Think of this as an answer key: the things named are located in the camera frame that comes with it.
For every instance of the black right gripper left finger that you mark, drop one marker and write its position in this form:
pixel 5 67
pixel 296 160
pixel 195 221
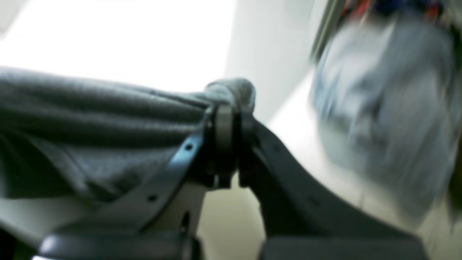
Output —
pixel 158 219

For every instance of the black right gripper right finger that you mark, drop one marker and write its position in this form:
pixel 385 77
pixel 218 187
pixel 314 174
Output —
pixel 302 219

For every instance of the dark grey t-shirt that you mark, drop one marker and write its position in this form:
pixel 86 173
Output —
pixel 97 139

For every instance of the light grey clothes pile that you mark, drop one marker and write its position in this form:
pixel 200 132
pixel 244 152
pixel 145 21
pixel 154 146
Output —
pixel 388 94

